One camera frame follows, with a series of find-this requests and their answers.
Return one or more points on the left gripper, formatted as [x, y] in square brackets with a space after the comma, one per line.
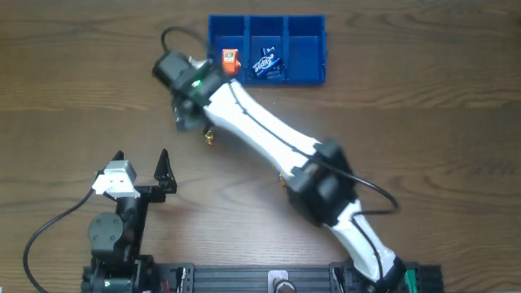
[150, 194]

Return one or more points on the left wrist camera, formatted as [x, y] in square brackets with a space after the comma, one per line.
[115, 179]

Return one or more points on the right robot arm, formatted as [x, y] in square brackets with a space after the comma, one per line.
[260, 122]

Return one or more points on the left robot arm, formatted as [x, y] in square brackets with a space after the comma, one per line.
[122, 240]

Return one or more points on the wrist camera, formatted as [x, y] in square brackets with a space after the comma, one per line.
[115, 179]
[200, 63]

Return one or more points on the gold candy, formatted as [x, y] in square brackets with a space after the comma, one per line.
[281, 177]
[209, 137]

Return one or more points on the blue tray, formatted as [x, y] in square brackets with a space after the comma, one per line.
[305, 61]

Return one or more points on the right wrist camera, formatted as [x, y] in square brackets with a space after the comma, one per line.
[200, 63]

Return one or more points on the mounting rail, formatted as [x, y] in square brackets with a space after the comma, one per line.
[244, 278]

